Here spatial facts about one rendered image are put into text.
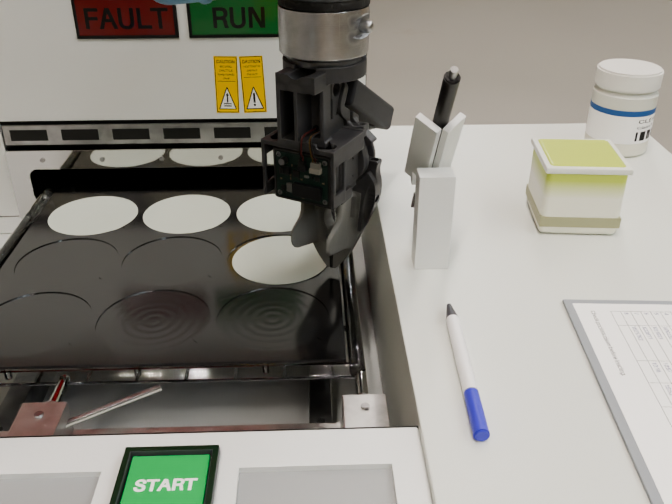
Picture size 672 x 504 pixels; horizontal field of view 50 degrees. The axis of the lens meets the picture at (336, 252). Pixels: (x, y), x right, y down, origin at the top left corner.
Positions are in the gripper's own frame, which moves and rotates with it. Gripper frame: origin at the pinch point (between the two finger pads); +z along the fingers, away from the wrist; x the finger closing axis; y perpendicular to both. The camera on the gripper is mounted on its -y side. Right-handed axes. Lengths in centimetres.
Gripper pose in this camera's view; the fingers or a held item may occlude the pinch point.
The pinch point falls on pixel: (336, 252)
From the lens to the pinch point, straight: 72.8
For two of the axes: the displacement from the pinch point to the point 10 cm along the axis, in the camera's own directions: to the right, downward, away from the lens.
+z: 0.0, 8.7, 5.0
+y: -4.6, 4.4, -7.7
